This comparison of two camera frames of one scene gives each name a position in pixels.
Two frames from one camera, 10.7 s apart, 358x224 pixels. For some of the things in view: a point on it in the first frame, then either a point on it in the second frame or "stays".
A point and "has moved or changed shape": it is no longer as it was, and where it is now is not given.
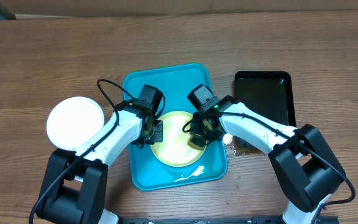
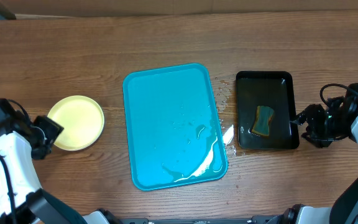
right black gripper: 199,137 -> 308,119
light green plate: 174,150 -> 82,121
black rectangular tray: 268,93 stays
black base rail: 321,219 stays
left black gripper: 158,135 -> 56,130
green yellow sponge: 196,142 has moved or changed shape
